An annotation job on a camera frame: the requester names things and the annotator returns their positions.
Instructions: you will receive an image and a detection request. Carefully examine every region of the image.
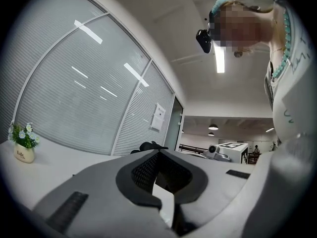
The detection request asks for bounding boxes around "person's pale printed shirt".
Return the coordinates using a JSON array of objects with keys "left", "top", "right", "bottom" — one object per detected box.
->
[{"left": 264, "top": 0, "right": 317, "bottom": 238}]

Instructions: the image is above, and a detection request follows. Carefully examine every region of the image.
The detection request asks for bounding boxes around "person's head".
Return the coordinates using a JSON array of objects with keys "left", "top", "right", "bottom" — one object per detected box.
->
[{"left": 210, "top": 0, "right": 275, "bottom": 52}]

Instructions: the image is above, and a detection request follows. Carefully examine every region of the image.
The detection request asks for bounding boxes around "long ceiling light strip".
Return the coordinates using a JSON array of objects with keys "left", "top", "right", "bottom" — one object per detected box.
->
[{"left": 213, "top": 43, "right": 226, "bottom": 74}]

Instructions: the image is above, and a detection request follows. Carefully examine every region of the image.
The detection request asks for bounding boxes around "teal beaded necklace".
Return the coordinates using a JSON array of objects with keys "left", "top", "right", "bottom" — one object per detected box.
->
[{"left": 271, "top": 7, "right": 293, "bottom": 79}]

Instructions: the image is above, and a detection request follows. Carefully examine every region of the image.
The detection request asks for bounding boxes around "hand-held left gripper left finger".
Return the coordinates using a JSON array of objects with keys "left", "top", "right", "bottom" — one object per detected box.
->
[{"left": 32, "top": 149, "right": 179, "bottom": 238}]

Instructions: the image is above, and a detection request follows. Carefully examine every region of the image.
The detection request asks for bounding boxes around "dark railing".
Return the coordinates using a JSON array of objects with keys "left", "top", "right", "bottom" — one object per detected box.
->
[{"left": 178, "top": 144, "right": 208, "bottom": 156}]

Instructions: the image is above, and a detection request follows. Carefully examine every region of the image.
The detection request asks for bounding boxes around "black head-mounted camera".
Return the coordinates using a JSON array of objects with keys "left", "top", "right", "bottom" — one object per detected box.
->
[{"left": 195, "top": 8, "right": 216, "bottom": 54}]

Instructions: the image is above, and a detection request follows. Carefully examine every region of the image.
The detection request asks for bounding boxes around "black curved object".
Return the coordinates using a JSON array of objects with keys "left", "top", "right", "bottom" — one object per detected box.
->
[{"left": 130, "top": 141, "right": 169, "bottom": 155}]

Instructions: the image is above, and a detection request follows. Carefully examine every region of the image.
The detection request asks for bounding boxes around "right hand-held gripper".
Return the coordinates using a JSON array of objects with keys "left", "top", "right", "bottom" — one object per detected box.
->
[{"left": 202, "top": 141, "right": 249, "bottom": 164}]

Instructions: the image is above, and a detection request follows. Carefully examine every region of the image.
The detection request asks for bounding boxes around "potted daisy plant cream pot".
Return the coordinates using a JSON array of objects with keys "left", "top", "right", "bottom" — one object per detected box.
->
[{"left": 8, "top": 121, "right": 41, "bottom": 164}]

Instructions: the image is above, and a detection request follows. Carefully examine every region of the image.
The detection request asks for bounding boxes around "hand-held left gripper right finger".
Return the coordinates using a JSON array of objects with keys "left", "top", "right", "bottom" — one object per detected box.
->
[{"left": 158, "top": 149, "right": 256, "bottom": 238}]

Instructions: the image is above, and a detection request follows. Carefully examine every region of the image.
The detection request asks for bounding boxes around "white paper notice holder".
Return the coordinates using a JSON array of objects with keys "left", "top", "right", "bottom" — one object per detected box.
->
[{"left": 150, "top": 102, "right": 166, "bottom": 133}]

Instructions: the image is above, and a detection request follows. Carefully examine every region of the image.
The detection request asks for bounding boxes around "teal headband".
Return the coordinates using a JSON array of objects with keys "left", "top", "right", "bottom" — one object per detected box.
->
[{"left": 210, "top": 0, "right": 236, "bottom": 14}]

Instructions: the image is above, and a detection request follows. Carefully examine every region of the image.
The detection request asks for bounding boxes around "white desk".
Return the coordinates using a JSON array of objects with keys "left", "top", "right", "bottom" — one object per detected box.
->
[{"left": 0, "top": 135, "right": 174, "bottom": 230}]

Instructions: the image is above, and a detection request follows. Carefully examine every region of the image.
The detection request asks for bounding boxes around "glass door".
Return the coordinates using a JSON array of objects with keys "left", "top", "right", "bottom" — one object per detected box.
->
[{"left": 163, "top": 95, "right": 184, "bottom": 151}]

